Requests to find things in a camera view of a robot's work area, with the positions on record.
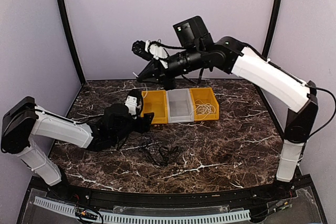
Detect black front rail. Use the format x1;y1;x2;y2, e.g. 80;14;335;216
41;182;297;210

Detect yellow bin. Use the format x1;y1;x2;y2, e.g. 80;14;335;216
141;90;168;124
189;88;219;122

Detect right black frame post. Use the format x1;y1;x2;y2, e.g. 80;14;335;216
254;0;286;57

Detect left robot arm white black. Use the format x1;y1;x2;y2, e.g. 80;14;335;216
1;95;154;201

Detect black cable tangle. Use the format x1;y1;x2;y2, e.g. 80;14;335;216
136;132;184;169

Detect white slotted cable duct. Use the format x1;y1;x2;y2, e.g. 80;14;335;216
34;196;250;224

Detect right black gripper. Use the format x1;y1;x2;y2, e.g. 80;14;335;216
136;44;205;90

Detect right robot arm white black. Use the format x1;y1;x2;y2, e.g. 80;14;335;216
132;16;319;200

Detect small circuit board wires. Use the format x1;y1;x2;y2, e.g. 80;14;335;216
75;202;106;224

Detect left black frame post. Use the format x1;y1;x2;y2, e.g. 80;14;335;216
57;0;86;85

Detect yellow bin front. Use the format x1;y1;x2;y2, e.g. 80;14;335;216
189;88;219;122

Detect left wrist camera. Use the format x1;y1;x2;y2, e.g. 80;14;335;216
124;89;144;119

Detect black frame post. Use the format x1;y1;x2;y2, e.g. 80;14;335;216
57;0;86;85
254;0;286;57

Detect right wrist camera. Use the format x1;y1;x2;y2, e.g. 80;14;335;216
132;40;169;69

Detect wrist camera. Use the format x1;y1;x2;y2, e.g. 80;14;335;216
132;40;169;69
124;89;144;119

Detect white translucent bin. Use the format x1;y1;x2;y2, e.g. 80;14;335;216
166;88;194;124

